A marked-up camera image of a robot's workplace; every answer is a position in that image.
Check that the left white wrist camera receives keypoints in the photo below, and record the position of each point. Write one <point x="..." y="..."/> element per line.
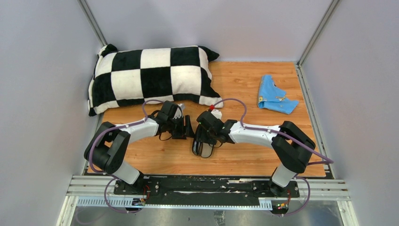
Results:
<point x="179" y="111"/>

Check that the black sunglasses case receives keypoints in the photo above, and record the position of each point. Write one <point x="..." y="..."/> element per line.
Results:
<point x="203" y="145"/>

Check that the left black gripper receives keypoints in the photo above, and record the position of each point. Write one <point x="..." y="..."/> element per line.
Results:
<point x="181" y="134"/>

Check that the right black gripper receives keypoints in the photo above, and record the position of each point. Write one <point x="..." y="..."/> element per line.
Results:
<point x="201" y="135"/>

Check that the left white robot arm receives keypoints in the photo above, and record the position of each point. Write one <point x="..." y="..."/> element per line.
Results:
<point x="108" y="146"/>

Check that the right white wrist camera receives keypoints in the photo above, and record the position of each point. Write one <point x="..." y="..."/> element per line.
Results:
<point x="215" y="112"/>

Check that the black white checkered pillow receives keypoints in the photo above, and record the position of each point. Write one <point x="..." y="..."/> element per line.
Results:
<point x="134" y="77"/>

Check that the aluminium frame rail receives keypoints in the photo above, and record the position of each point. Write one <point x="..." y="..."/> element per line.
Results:
<point x="101" y="192"/>

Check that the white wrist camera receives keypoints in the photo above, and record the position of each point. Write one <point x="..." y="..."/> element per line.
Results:
<point x="215" y="112"/>
<point x="179" y="111"/>

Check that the blue crumpled cloth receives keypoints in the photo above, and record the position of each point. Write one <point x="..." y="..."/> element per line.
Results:
<point x="273" y="98"/>

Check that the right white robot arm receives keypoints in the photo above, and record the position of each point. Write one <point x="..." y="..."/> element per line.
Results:
<point x="292" y="146"/>

